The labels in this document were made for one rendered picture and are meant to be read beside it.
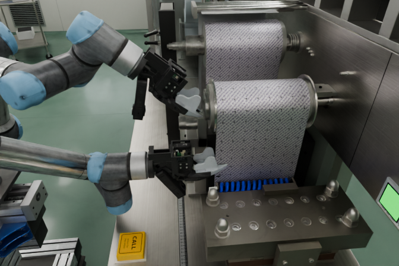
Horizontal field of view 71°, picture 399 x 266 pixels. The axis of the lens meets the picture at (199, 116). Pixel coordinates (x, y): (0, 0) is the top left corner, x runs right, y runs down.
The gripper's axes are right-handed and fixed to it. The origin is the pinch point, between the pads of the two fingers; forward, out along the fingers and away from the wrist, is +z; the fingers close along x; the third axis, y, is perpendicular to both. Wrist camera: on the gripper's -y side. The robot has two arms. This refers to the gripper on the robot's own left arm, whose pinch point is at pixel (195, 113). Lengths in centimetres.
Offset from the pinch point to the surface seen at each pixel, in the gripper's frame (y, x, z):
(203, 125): -2.4, 1.8, 4.9
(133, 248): -35.4, -16.9, 5.6
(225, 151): -1.9, -5.6, 11.2
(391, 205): 19.1, -29.6, 31.0
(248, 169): -3.0, -5.6, 21.2
